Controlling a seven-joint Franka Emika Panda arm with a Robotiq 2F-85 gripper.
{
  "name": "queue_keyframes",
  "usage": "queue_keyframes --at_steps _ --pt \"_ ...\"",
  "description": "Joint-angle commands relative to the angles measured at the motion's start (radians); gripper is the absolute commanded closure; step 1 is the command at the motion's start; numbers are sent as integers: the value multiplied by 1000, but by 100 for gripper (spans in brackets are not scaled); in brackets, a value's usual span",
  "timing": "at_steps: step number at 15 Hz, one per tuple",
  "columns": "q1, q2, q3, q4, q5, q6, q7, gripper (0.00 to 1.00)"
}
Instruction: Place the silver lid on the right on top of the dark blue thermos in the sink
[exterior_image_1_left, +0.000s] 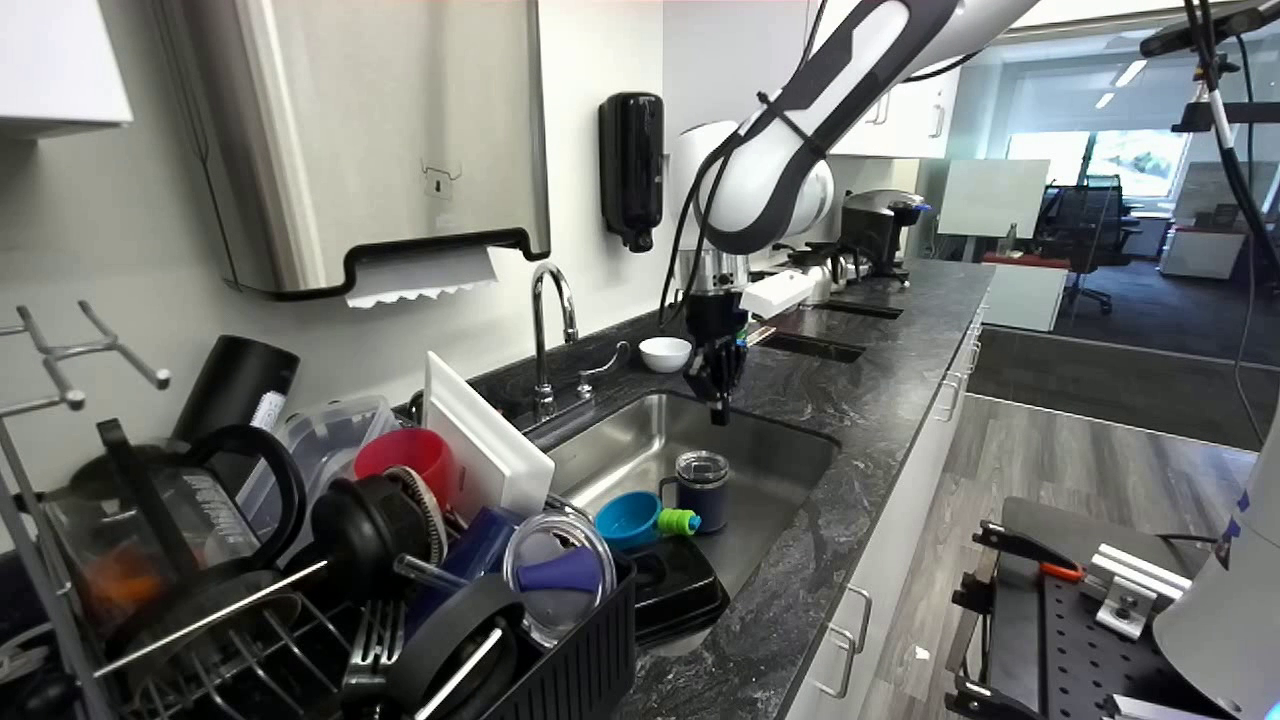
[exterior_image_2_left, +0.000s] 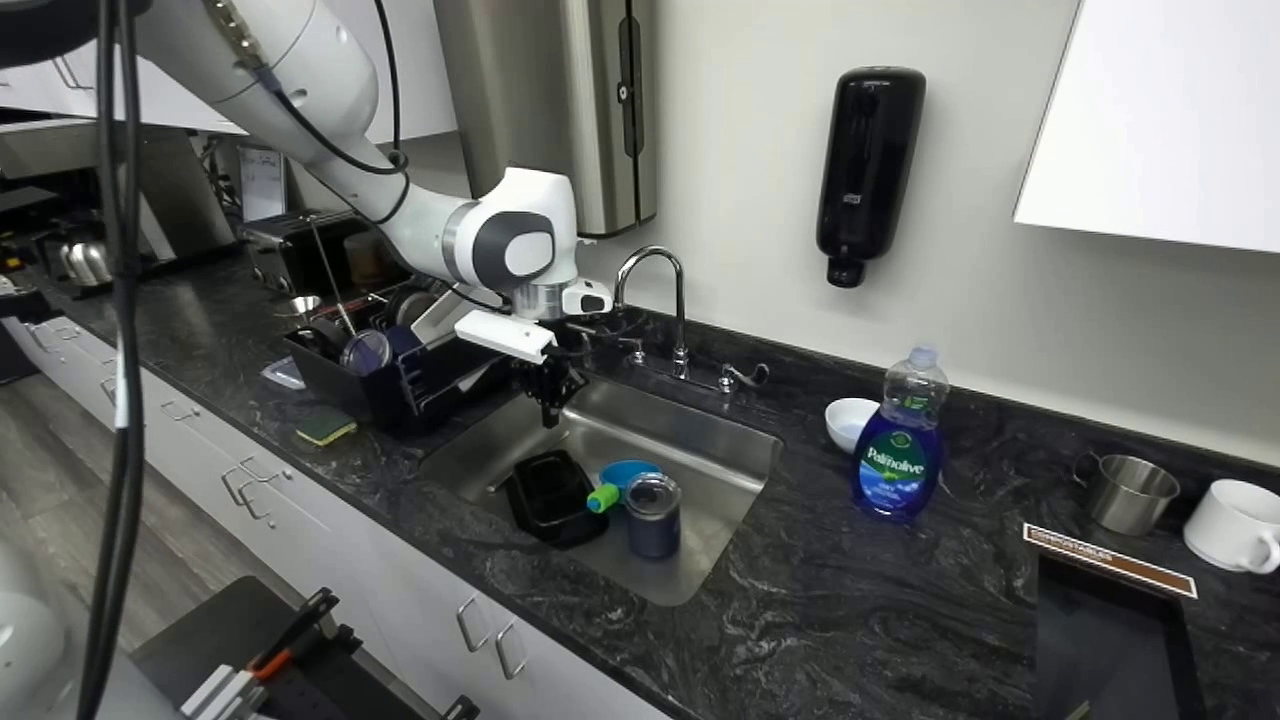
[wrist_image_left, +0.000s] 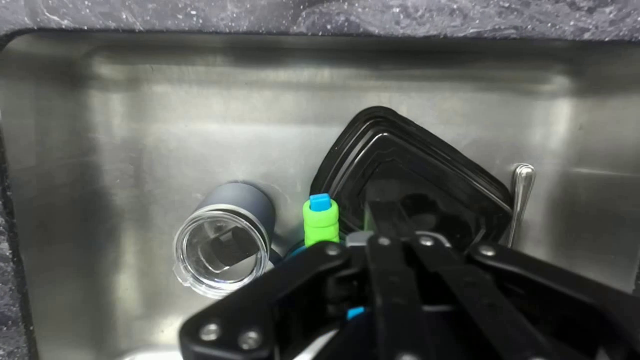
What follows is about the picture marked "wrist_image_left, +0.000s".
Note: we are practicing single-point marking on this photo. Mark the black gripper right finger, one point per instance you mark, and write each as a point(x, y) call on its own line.
point(506, 292)

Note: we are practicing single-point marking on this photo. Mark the black plastic food container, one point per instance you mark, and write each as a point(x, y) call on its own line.
point(401, 161)

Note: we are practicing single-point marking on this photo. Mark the stainless steel sink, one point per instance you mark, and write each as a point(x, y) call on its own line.
point(133, 132)

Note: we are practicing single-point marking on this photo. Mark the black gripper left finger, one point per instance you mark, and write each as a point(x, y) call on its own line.
point(280, 307)

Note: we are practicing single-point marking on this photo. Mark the dark blue thermos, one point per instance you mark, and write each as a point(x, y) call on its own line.
point(247, 201)

